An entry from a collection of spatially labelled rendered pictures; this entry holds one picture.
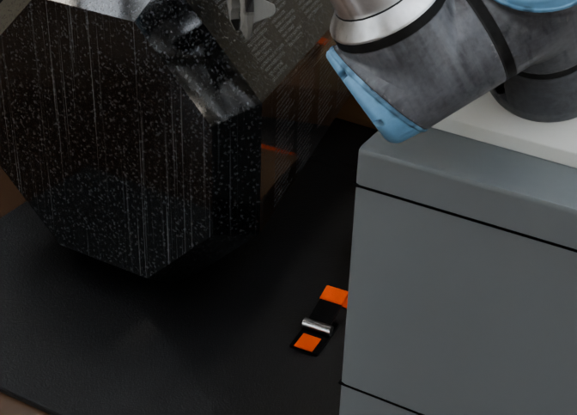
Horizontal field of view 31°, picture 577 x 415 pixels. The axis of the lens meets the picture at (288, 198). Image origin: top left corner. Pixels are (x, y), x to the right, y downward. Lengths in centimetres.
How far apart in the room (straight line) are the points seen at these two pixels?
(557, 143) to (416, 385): 43
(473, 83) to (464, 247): 26
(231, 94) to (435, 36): 100
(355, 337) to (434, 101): 48
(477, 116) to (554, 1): 29
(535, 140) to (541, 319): 24
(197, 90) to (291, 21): 35
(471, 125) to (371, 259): 24
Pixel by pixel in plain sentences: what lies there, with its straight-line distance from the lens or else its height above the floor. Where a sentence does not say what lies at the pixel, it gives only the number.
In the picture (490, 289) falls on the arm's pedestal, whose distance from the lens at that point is 144.
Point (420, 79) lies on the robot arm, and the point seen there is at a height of 101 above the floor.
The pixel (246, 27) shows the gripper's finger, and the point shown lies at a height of 87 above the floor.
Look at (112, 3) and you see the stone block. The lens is 222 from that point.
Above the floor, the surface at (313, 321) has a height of 5.
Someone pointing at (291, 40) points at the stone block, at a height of 62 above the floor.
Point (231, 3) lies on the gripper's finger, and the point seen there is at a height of 89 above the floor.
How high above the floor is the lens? 151
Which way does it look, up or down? 31 degrees down
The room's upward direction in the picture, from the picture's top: 2 degrees clockwise
